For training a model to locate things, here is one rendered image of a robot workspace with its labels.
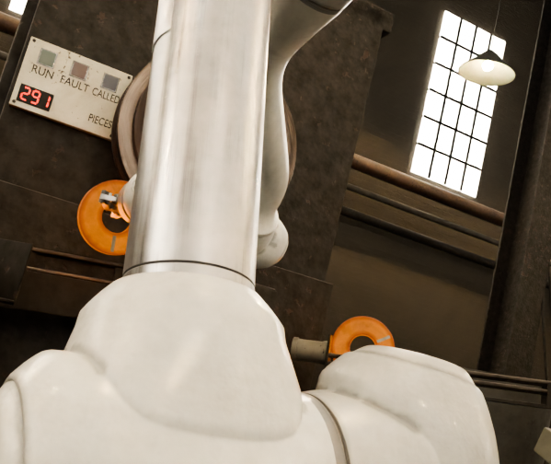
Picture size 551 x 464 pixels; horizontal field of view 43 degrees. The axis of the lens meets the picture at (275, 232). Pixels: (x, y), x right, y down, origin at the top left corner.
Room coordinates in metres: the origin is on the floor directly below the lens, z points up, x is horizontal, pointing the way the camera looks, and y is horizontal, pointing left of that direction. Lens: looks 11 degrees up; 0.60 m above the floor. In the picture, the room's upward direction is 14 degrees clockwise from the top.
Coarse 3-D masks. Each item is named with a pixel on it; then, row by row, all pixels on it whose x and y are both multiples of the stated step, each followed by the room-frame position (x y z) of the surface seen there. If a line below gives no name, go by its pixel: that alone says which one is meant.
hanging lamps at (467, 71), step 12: (468, 60) 7.08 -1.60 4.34; (480, 60) 7.27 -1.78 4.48; (492, 60) 6.88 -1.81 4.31; (468, 72) 7.37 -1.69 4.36; (480, 72) 7.38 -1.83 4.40; (492, 72) 7.34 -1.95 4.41; (504, 72) 7.22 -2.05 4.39; (480, 84) 7.48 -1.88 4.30; (492, 84) 7.42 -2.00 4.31; (504, 84) 7.33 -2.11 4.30
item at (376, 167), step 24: (0, 24) 6.34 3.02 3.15; (360, 168) 7.94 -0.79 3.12; (384, 168) 8.02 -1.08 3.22; (360, 192) 8.22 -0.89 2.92; (432, 192) 8.31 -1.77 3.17; (360, 216) 8.44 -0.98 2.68; (432, 216) 8.62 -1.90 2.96; (480, 216) 8.66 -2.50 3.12; (432, 240) 8.87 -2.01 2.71; (480, 264) 9.25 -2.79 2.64
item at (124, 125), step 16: (144, 80) 1.61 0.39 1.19; (128, 96) 1.60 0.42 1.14; (128, 112) 1.60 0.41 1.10; (288, 112) 1.75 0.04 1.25; (128, 128) 1.60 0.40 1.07; (288, 128) 1.76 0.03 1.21; (128, 144) 1.61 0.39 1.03; (288, 144) 1.76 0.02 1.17; (128, 160) 1.61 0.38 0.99; (128, 176) 1.62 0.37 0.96
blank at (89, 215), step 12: (108, 180) 1.42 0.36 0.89; (120, 180) 1.43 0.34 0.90; (96, 192) 1.42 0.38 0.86; (84, 204) 1.41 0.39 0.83; (96, 204) 1.42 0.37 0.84; (84, 216) 1.42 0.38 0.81; (96, 216) 1.42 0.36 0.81; (84, 228) 1.42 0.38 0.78; (96, 228) 1.43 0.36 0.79; (96, 240) 1.43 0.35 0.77; (108, 240) 1.44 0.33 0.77; (120, 240) 1.45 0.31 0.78; (108, 252) 1.44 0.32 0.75; (120, 252) 1.45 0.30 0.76
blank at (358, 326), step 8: (352, 320) 1.75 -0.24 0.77; (360, 320) 1.75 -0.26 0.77; (368, 320) 1.75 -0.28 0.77; (376, 320) 1.74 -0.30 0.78; (344, 328) 1.76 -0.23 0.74; (352, 328) 1.75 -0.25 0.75; (360, 328) 1.75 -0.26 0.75; (368, 328) 1.75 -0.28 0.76; (376, 328) 1.74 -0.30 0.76; (384, 328) 1.74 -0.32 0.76; (336, 336) 1.76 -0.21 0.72; (344, 336) 1.75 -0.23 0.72; (352, 336) 1.75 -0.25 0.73; (368, 336) 1.76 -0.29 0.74; (376, 336) 1.74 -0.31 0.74; (384, 336) 1.74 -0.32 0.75; (392, 336) 1.74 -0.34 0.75; (336, 344) 1.76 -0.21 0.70; (344, 344) 1.75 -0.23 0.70; (376, 344) 1.74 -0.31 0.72; (384, 344) 1.74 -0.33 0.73; (392, 344) 1.74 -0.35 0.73; (336, 352) 1.76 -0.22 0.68; (344, 352) 1.75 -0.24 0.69
